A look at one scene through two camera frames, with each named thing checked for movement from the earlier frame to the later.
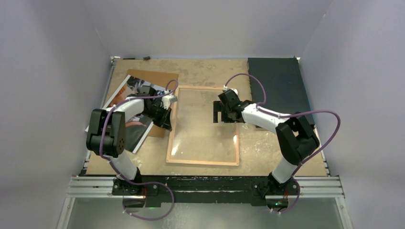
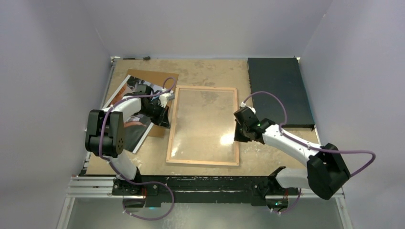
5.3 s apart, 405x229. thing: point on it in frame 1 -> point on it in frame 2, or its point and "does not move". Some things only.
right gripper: (218, 107) -> (237, 137)
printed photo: (137, 127) does not move
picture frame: (169, 152) does not move
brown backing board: (168, 81) does not move
